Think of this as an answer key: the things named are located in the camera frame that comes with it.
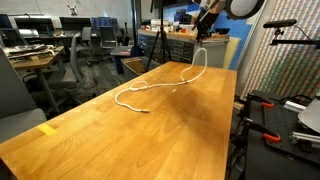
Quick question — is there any small drone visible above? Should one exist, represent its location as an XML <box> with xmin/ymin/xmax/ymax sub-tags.
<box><xmin>65</xmin><ymin>4</ymin><xmax>80</xmax><ymax>16</ymax></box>

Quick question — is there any orange handled black clamp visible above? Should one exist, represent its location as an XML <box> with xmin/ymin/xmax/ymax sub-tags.
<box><xmin>247</xmin><ymin>93</ymin><xmax>276</xmax><ymax>110</ymax></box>
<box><xmin>242</xmin><ymin>116</ymin><xmax>282</xmax><ymax>144</ymax></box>

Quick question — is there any black stereo camera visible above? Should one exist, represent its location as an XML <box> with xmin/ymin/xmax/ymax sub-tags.
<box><xmin>262</xmin><ymin>18</ymin><xmax>298</xmax><ymax>30</ymax></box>

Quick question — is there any colourful patterned panel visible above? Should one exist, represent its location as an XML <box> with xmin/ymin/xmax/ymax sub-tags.
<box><xmin>239</xmin><ymin>0</ymin><xmax>320</xmax><ymax>101</ymax></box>

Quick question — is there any grey drawer cabinet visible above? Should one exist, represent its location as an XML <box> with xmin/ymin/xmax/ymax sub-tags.
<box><xmin>137</xmin><ymin>29</ymin><xmax>231</xmax><ymax>70</ymax></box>

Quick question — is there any black tripod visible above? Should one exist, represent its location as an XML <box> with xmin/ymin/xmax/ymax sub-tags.
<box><xmin>145</xmin><ymin>0</ymin><xmax>173</xmax><ymax>73</ymax></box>

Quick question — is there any white machine with green light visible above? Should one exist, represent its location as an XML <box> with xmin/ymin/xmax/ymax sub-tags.
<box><xmin>244</xmin><ymin>89</ymin><xmax>320</xmax><ymax>180</ymax></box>

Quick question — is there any grey bin with cardboard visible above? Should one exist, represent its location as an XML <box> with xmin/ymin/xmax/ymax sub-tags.
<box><xmin>120</xmin><ymin>55</ymin><xmax>162</xmax><ymax>80</ymax></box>

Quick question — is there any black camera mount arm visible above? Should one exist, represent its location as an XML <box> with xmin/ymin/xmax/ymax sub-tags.
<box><xmin>269</xmin><ymin>27</ymin><xmax>320</xmax><ymax>50</ymax></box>

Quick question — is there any black mesh office chair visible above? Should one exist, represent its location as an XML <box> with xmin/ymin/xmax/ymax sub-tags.
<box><xmin>98</xmin><ymin>25</ymin><xmax>128</xmax><ymax>64</ymax></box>

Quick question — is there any blue bin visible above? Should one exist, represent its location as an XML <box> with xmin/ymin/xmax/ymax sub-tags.
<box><xmin>110</xmin><ymin>46</ymin><xmax>134</xmax><ymax>75</ymax></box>

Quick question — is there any wooden office desk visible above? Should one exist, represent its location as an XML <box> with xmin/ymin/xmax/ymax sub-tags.
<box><xmin>3</xmin><ymin>44</ymin><xmax>67</xmax><ymax>115</ymax></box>

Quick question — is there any long silver aluminium extrusion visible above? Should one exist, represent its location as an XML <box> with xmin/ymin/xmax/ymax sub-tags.
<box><xmin>291</xmin><ymin>131</ymin><xmax>320</xmax><ymax>146</ymax></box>

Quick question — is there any white box stack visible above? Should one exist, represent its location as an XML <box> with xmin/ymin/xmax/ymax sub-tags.
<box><xmin>149</xmin><ymin>18</ymin><xmax>170</xmax><ymax>33</ymax></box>

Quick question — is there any grey fabric office chair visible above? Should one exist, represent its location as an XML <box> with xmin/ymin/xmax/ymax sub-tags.
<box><xmin>46</xmin><ymin>31</ymin><xmax>98</xmax><ymax>99</ymax></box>

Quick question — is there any white plastic tub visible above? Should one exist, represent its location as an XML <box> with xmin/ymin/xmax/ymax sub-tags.
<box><xmin>179</xmin><ymin>23</ymin><xmax>198</xmax><ymax>35</ymax></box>

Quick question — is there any black bowl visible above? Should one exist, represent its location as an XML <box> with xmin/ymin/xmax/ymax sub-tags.
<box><xmin>214</xmin><ymin>27</ymin><xmax>232</xmax><ymax>36</ymax></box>

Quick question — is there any yellow tape patch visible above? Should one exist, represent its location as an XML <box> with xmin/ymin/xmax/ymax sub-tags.
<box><xmin>36</xmin><ymin>123</ymin><xmax>59</xmax><ymax>137</ymax></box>

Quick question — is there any large grey office chair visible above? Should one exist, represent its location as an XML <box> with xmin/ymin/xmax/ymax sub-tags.
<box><xmin>0</xmin><ymin>48</ymin><xmax>48</xmax><ymax>144</ymax></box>

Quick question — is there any blue board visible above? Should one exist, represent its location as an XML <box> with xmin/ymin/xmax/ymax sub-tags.
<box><xmin>163</xmin><ymin>0</ymin><xmax>255</xmax><ymax>72</ymax></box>

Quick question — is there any yellow foam board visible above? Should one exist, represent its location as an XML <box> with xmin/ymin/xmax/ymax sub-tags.
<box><xmin>221</xmin><ymin>36</ymin><xmax>242</xmax><ymax>71</ymax></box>

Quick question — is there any black monitor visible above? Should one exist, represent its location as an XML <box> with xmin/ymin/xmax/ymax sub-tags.
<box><xmin>13</xmin><ymin>16</ymin><xmax>56</xmax><ymax>34</ymax></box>
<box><xmin>59</xmin><ymin>16</ymin><xmax>92</xmax><ymax>33</ymax></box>

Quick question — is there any short silver aluminium extrusion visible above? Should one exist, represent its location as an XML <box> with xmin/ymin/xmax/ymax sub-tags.
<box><xmin>283</xmin><ymin>100</ymin><xmax>308</xmax><ymax>114</ymax></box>

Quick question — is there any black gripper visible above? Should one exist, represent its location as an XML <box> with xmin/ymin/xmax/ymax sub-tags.
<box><xmin>195</xmin><ymin>9</ymin><xmax>218</xmax><ymax>43</ymax></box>

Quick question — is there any white braided rope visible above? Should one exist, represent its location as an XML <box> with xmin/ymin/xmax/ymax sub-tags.
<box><xmin>114</xmin><ymin>47</ymin><xmax>209</xmax><ymax>114</ymax></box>

